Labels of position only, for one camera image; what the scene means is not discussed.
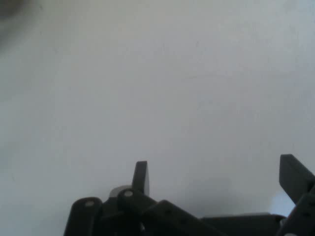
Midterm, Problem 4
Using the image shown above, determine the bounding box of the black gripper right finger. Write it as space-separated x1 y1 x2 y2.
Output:
275 154 315 236

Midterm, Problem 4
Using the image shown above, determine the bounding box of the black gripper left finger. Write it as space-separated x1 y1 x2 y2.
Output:
63 161 222 236

